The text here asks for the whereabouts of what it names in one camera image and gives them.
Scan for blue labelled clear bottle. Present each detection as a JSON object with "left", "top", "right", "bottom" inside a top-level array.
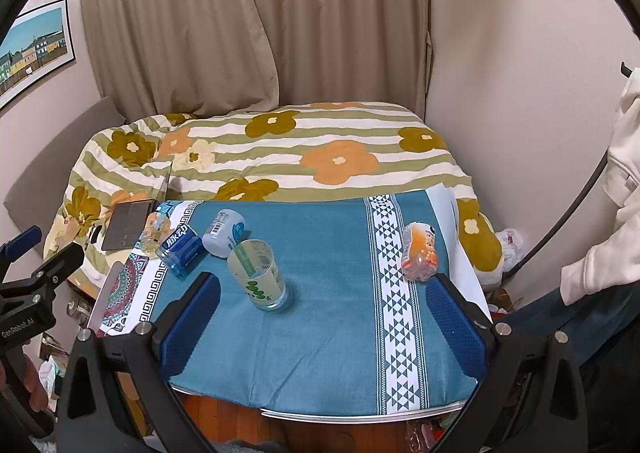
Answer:
[{"left": 156, "top": 223, "right": 203, "bottom": 279}]

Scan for floral striped blanket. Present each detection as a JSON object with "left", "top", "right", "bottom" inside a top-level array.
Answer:
[{"left": 42, "top": 102, "right": 503, "bottom": 286}]

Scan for teal patterned tablecloth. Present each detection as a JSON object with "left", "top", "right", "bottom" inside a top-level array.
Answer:
[{"left": 97, "top": 183, "right": 493, "bottom": 416}]

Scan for white hooded sweatshirt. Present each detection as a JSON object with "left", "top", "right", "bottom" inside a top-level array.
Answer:
[{"left": 559, "top": 68, "right": 640, "bottom": 306}]

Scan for blue jeans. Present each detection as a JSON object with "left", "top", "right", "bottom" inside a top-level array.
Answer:
[{"left": 495, "top": 278, "right": 640, "bottom": 369}]

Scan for person's left hand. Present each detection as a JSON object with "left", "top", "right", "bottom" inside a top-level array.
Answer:
[{"left": 0, "top": 355, "right": 51, "bottom": 415}]

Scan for beige curtain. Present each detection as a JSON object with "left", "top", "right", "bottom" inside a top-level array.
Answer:
[
  {"left": 79, "top": 0, "right": 281, "bottom": 116},
  {"left": 237, "top": 0, "right": 432, "bottom": 109}
]

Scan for black cable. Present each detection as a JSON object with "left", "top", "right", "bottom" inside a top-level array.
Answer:
[{"left": 515, "top": 60, "right": 640, "bottom": 275}]

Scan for clear cup green print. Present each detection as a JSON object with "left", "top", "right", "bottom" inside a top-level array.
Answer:
[{"left": 226, "top": 239, "right": 292, "bottom": 312}]

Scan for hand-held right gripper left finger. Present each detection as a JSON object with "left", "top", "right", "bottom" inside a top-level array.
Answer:
[{"left": 55, "top": 272, "right": 223, "bottom": 453}]

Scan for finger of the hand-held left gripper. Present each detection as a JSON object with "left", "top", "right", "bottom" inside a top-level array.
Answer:
[
  {"left": 27, "top": 243, "right": 86, "bottom": 296},
  {"left": 0, "top": 226, "right": 43, "bottom": 266}
]

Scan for white bottle blue label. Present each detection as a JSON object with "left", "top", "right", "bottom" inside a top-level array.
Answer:
[{"left": 201, "top": 208, "right": 247, "bottom": 260}]

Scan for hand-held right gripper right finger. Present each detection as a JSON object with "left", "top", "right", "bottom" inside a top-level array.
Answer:
[{"left": 427, "top": 273, "right": 588, "bottom": 453}]

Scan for grey laptop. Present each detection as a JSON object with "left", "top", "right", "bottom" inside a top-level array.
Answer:
[{"left": 101, "top": 160, "right": 173, "bottom": 252}]

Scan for white plastic bag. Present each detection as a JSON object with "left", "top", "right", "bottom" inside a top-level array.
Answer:
[{"left": 495, "top": 228, "right": 527, "bottom": 275}]

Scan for small clear yellow bottle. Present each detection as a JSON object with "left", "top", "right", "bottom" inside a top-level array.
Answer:
[{"left": 140, "top": 210, "right": 173, "bottom": 254}]

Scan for wall poster of houses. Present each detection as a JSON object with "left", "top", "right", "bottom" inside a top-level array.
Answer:
[{"left": 0, "top": 0, "right": 77, "bottom": 109}]

